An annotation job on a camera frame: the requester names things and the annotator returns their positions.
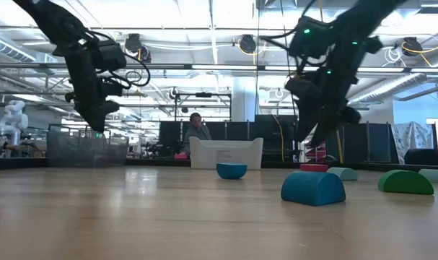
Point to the black metal gantry frame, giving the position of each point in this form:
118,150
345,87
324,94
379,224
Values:
203,94

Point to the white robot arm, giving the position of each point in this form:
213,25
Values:
13,121

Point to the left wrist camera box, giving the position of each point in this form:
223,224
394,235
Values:
110,54

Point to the red shelf rack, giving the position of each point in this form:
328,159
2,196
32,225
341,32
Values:
318,153

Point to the light blue half-cylinder block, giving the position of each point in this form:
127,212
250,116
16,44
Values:
437,176
345,174

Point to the person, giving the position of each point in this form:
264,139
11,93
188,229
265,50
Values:
197,135

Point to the white patterned cloth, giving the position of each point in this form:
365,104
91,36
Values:
413,135

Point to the black chair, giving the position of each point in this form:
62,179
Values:
422,157

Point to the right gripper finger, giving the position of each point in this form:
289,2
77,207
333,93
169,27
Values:
307,119
327,124

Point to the red half-cylinder block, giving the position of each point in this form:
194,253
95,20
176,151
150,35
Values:
314,167

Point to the black partition panel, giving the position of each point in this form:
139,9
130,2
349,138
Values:
171,137

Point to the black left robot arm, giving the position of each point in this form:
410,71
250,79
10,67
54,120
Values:
49,18

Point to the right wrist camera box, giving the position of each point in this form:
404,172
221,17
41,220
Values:
309,38

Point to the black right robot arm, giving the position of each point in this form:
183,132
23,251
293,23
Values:
366,14

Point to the small pink object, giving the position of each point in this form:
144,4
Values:
181,156

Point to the black tall cabinet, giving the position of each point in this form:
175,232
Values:
267,137

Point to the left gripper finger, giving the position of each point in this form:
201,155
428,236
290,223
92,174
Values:
107,107
93,115

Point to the dark blue partition panel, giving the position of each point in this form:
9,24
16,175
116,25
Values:
370,142

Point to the clear grey plastic bin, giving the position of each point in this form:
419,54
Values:
87,150

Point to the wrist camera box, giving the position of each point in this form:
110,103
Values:
110,54
309,38

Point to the green half-cylinder block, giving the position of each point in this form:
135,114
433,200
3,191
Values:
404,183

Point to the white plastic bin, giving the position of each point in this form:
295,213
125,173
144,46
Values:
247,151

